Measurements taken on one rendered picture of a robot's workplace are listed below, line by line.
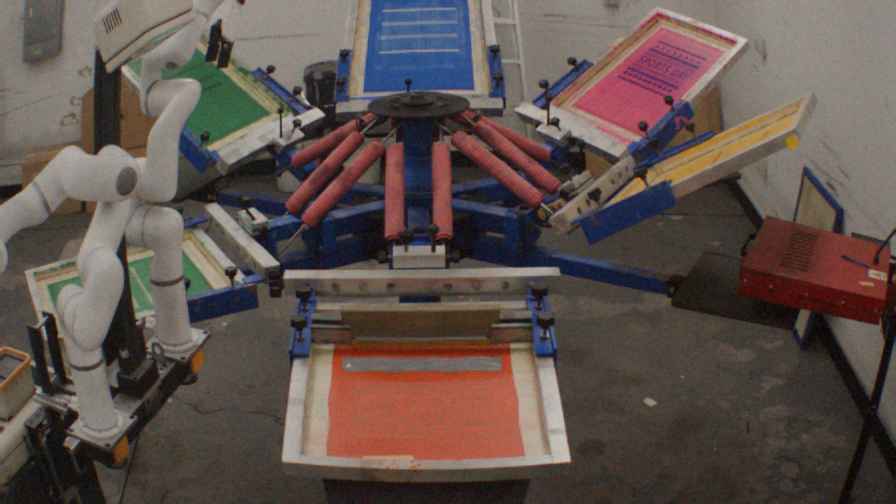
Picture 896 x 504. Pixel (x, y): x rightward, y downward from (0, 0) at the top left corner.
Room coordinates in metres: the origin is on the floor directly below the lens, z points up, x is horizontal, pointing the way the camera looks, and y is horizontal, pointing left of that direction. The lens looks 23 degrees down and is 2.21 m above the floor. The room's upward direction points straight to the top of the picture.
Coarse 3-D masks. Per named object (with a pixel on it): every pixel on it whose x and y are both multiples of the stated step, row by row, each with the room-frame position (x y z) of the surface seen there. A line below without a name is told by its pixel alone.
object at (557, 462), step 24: (336, 312) 2.57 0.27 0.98; (552, 360) 2.30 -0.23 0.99; (552, 384) 2.18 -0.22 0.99; (288, 408) 2.06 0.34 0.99; (552, 408) 2.07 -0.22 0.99; (288, 432) 1.95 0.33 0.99; (552, 432) 1.96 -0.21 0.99; (288, 456) 1.84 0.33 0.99; (312, 456) 1.85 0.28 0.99; (528, 456) 1.87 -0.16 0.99; (552, 456) 1.86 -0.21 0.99; (384, 480) 1.83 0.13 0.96; (408, 480) 1.83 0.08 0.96; (432, 480) 1.83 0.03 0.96; (456, 480) 1.83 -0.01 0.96; (480, 480) 1.83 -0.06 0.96
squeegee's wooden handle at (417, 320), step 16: (496, 304) 2.45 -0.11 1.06; (352, 320) 2.42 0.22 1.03; (368, 320) 2.42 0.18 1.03; (384, 320) 2.42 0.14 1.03; (400, 320) 2.42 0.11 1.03; (416, 320) 2.42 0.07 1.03; (432, 320) 2.43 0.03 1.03; (448, 320) 2.43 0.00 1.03; (464, 320) 2.43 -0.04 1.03; (480, 320) 2.43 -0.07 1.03; (496, 320) 2.43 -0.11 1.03; (352, 336) 2.42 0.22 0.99
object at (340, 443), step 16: (336, 352) 2.41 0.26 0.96; (352, 352) 2.41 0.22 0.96; (368, 352) 2.41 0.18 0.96; (384, 352) 2.42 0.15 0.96; (400, 352) 2.42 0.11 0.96; (416, 352) 2.42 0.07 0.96; (336, 368) 2.33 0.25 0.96; (336, 384) 2.25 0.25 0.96; (352, 384) 2.25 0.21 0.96; (336, 400) 2.17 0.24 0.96; (352, 400) 2.17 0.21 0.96; (336, 416) 2.10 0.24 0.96; (336, 432) 2.02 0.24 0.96; (336, 448) 1.95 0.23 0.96; (352, 448) 1.96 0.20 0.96; (368, 448) 1.96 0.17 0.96; (384, 448) 1.96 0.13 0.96; (400, 448) 1.97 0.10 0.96; (416, 448) 1.97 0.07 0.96
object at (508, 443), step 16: (432, 352) 2.42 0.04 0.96; (448, 352) 2.42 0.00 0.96; (464, 352) 2.42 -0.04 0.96; (480, 352) 2.42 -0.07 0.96; (496, 352) 2.42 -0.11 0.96; (496, 384) 2.26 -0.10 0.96; (512, 384) 2.25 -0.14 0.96; (496, 400) 2.18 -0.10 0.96; (512, 400) 2.18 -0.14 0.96; (496, 416) 2.11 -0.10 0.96; (512, 416) 2.10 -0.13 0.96; (496, 432) 2.04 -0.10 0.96; (512, 432) 2.03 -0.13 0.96; (432, 448) 1.97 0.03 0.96; (448, 448) 1.97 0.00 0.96; (464, 448) 1.97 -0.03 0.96; (480, 448) 1.97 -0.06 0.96; (496, 448) 1.96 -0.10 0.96; (512, 448) 1.96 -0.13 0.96
